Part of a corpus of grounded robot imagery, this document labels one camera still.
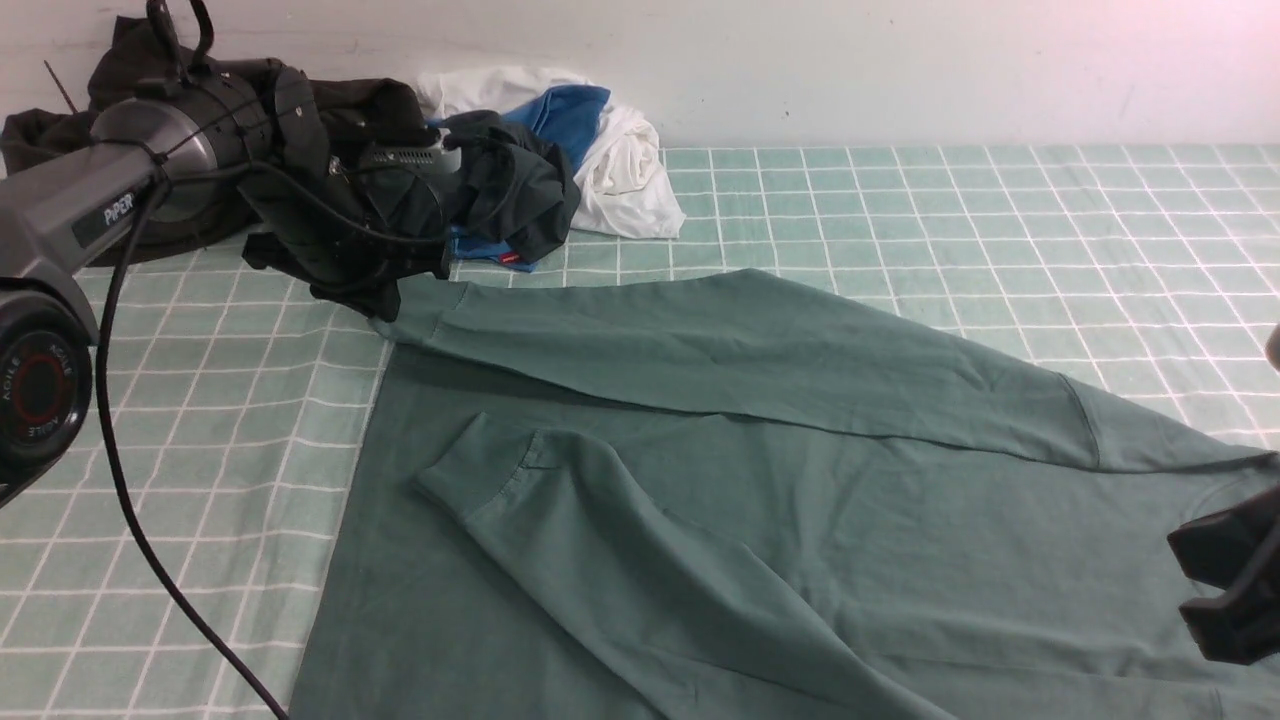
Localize white crumpled garment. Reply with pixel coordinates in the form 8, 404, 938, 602
416, 65, 686, 240

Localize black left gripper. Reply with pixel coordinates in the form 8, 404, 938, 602
238, 67, 451, 322

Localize blue crumpled garment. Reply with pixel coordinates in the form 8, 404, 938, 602
440, 85, 612, 274

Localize green checkered bed sheet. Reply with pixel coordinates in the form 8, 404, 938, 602
1, 143, 1279, 719

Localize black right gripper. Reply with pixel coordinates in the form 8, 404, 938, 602
1167, 487, 1279, 666

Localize green long-sleeve top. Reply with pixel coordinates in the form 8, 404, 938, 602
291, 270, 1277, 719

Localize dark green crumpled garment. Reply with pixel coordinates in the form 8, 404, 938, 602
440, 110, 581, 272

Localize dark olive crumpled garment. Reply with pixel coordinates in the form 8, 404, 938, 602
3, 15, 424, 263

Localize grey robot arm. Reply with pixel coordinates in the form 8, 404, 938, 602
3, 60, 1277, 666

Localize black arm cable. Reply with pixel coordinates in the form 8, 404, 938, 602
93, 176, 293, 720

